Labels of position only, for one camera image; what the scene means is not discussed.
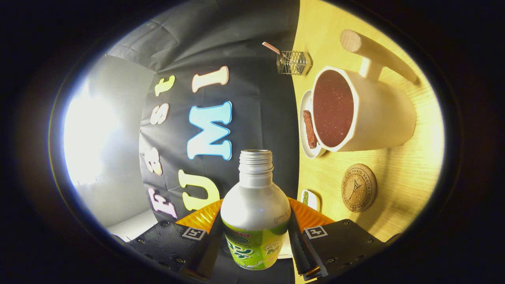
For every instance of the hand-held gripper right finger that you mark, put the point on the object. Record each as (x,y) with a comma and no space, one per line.
(296,248)

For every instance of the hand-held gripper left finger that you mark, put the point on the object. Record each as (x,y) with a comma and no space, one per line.
(209,252)

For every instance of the silver bottle with green label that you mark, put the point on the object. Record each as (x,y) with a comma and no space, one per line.
(254,205)

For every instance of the round cork coaster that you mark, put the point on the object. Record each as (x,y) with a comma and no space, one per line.
(359,188)

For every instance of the white divided dish of beans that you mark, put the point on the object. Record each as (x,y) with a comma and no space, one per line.
(311,200)

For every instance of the small white plate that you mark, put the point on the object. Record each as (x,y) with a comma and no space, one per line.
(304,134)

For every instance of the brown food bar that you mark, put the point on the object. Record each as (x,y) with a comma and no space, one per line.
(310,128)

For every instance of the wooden table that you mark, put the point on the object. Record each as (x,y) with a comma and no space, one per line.
(398,177)

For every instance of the black backdrop cloth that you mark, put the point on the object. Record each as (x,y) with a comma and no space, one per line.
(256,118)

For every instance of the striped paper straw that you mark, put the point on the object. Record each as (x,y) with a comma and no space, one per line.
(271,47)

